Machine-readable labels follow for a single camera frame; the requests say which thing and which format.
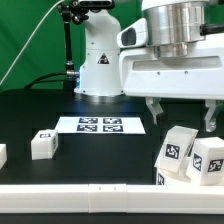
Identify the white U-shaped obstacle wall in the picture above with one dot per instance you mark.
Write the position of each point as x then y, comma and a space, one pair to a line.
111, 198

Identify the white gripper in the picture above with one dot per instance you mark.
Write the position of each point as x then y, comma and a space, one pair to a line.
199, 75

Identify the paper sheet with fiducial tags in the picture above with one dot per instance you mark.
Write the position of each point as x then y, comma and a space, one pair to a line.
100, 125

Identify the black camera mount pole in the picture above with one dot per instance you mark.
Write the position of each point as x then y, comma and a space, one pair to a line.
73, 12

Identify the white round stool seat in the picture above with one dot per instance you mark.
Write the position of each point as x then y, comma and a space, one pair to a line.
187, 176

